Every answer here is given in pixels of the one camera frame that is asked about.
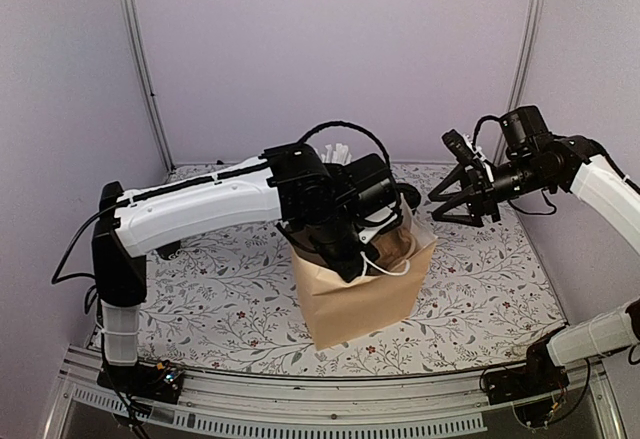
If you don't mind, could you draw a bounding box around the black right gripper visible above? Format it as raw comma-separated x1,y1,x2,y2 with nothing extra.
429,152,553,227

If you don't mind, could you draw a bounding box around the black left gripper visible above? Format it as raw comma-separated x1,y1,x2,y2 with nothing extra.
303,210,382,286

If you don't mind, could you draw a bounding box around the brown cardboard cup carrier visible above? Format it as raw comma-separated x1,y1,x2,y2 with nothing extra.
370,228,416,269

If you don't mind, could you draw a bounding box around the brown paper bag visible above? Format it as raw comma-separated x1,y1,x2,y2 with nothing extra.
291,204,436,351

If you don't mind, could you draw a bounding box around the black plastic cup lid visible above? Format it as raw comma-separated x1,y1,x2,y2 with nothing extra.
398,183,422,209

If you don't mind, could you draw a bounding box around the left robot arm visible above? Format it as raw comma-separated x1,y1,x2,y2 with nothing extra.
51,142,402,393

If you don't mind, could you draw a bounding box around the paper-wrapped straws bundle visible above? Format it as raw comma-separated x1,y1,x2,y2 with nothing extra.
316,143,353,165

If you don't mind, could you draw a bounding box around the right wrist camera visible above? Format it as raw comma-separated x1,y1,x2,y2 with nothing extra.
442,129,494,176

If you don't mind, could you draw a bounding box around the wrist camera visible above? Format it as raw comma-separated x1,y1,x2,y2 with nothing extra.
358,207,402,244
442,129,494,176

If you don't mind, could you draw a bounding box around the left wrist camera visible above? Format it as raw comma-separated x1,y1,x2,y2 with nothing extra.
358,207,402,244

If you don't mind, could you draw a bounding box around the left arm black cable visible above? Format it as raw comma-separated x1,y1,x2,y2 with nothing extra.
297,119,391,165

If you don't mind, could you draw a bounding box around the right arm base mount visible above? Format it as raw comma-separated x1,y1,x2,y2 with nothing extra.
479,334,592,430

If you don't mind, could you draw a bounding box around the aluminium front rail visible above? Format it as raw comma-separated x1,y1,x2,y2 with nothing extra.
43,347,639,438

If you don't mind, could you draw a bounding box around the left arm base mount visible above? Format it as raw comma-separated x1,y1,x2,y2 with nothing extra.
97,360,185,405

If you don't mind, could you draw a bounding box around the right aluminium corner post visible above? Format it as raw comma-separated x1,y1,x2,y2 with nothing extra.
507,0,545,110

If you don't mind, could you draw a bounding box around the aluminium corner post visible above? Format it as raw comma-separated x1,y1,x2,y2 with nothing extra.
120,0,175,172
507,0,545,110

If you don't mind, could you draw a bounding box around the left aluminium corner post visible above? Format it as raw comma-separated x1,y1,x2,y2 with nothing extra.
120,0,175,172

